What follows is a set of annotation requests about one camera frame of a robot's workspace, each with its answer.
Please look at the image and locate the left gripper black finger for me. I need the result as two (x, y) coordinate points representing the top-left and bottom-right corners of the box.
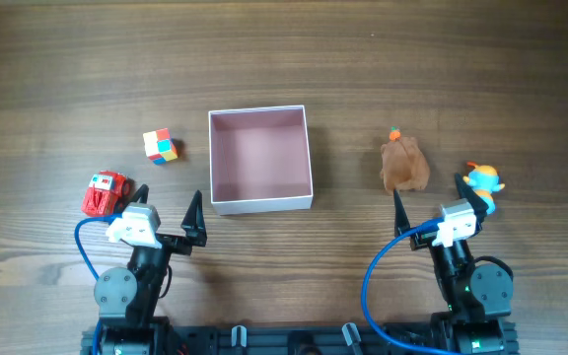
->
(128, 184), (149, 204)
(180, 190), (207, 247)

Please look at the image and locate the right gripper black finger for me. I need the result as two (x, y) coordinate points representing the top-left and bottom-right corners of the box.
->
(455, 174), (488, 222)
(392, 189), (411, 237)

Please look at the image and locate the blue orange cartoon figurine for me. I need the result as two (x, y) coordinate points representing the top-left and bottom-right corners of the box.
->
(462, 162), (505, 215)

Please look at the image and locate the red toy fire truck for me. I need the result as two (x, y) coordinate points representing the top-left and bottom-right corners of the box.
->
(81, 171), (132, 217)

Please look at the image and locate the multicoloured puzzle cube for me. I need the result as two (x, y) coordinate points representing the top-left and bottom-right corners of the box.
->
(143, 128), (178, 165)

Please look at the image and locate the brown plush capybara toy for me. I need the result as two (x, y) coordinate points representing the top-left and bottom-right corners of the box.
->
(380, 126), (431, 193)

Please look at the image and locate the white cardboard box pink interior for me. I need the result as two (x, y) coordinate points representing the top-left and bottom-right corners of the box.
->
(208, 105), (314, 216)

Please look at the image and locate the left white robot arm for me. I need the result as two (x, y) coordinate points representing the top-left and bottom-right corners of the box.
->
(81, 187), (207, 355)

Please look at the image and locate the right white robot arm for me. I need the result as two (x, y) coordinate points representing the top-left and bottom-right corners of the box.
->
(383, 227), (520, 354)

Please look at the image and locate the left blue cable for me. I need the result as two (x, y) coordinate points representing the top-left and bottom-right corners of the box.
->
(74, 213), (120, 355)

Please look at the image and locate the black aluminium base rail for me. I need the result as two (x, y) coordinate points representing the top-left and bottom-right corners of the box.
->
(80, 321), (520, 355)

